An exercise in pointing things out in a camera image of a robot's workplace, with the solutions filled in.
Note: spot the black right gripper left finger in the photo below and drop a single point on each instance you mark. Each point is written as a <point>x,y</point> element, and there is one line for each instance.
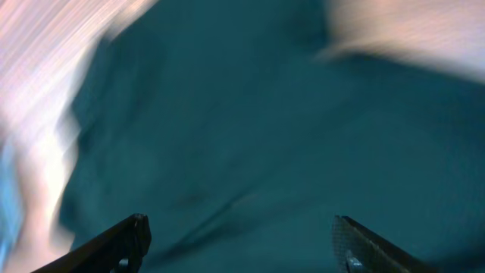
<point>120,248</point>

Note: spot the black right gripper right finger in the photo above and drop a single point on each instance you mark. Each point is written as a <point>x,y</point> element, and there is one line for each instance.
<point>359,250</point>

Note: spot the black t-shirt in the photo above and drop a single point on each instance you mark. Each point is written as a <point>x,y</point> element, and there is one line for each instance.
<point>241,128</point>

